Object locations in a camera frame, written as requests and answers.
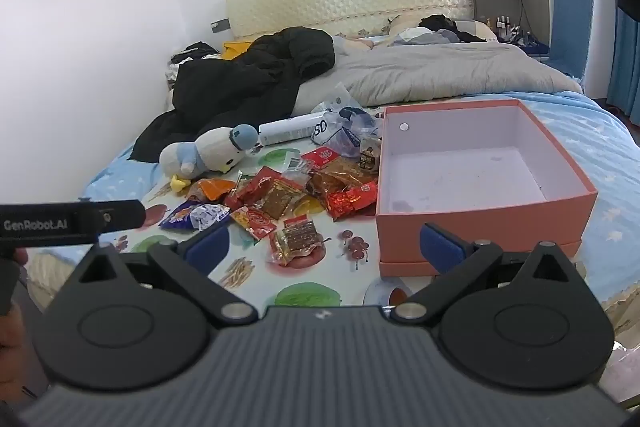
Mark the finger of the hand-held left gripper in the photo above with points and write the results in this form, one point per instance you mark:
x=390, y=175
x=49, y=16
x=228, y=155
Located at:
x=125, y=214

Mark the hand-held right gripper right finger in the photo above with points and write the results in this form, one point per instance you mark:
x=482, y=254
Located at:
x=440, y=248

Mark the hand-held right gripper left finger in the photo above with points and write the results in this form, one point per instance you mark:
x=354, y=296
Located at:
x=210, y=243

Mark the pink cardboard box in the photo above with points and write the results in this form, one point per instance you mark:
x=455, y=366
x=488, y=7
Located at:
x=450, y=227

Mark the blue purple snack packet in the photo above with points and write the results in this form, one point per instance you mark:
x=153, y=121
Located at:
x=200, y=214

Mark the orange snack packet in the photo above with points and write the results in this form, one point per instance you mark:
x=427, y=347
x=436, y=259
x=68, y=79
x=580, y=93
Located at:
x=212, y=189

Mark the red packet brown window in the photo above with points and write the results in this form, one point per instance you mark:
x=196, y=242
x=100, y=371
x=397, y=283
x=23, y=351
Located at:
x=275, y=199

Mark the clear packet brown snack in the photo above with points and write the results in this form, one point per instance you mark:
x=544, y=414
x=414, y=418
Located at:
x=297, y=239

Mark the shiny red snack packet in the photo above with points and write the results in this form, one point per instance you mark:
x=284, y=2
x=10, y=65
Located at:
x=350, y=202

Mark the brown jerky snack packet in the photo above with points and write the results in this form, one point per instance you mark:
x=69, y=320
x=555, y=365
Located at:
x=340, y=176

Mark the square red snack packet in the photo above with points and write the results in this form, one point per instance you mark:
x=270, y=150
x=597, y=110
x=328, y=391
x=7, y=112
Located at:
x=325, y=157

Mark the person's left hand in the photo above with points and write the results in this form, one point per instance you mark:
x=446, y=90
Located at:
x=10, y=334

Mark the penguin plush toy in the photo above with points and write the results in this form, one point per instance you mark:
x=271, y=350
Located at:
x=210, y=152

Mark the fruit print mat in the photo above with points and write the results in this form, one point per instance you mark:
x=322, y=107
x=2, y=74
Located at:
x=310, y=277

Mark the white spray can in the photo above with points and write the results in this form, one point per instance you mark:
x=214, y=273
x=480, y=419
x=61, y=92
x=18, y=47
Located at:
x=290, y=129

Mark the clear blue print plastic bag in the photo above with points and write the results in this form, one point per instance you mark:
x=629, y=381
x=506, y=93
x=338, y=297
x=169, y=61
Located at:
x=340, y=127

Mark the black puffer jacket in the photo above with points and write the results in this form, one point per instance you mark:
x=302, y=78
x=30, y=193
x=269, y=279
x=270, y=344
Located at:
x=240, y=77

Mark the black white clothing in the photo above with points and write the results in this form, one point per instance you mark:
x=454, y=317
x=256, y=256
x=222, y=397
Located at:
x=192, y=54

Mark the grey duvet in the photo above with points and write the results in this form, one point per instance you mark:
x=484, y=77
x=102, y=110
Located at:
x=425, y=72

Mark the yellow garment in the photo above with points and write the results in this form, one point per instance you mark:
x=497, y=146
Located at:
x=235, y=49

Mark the bedside table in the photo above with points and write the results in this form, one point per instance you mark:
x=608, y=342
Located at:
x=537, y=49

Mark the dark clothes pile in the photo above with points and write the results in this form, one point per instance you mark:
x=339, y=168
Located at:
x=440, y=23

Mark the row of small bottles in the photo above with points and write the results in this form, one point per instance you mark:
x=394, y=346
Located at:
x=507, y=27

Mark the blue chair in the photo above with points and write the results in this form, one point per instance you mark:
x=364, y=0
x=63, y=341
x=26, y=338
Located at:
x=570, y=27

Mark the blue curtain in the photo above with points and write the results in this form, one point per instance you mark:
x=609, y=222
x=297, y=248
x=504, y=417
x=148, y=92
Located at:
x=627, y=67

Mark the grey wall socket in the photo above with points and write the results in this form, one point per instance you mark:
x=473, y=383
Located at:
x=220, y=25

